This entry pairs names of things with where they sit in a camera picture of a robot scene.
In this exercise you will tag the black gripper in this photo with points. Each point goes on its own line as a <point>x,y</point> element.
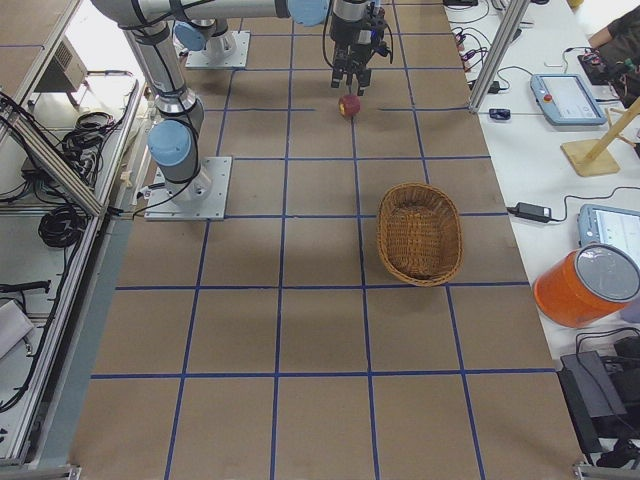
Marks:
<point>344,31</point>

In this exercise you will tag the red yellow apple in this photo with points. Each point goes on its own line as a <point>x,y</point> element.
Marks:
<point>349,105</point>

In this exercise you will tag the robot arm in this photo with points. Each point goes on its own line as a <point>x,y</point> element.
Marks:
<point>134,15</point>
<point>173,141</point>

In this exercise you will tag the woven wicker basket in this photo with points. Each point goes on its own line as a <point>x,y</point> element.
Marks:
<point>419,235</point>

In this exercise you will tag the teach pendant tablet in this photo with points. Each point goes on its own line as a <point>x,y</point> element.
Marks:
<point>608,225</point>
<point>566,100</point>

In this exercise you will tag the black power adapter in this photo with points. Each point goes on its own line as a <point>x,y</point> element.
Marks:
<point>531,212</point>

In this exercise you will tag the wooden stand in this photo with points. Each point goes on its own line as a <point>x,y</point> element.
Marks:
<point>591,157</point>

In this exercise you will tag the orange bucket with lid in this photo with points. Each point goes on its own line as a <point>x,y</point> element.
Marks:
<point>588,284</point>

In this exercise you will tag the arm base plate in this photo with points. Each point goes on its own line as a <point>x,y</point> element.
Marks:
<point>225,52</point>
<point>204,199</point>

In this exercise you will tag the aluminium frame post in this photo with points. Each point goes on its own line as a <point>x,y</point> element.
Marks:
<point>503,38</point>

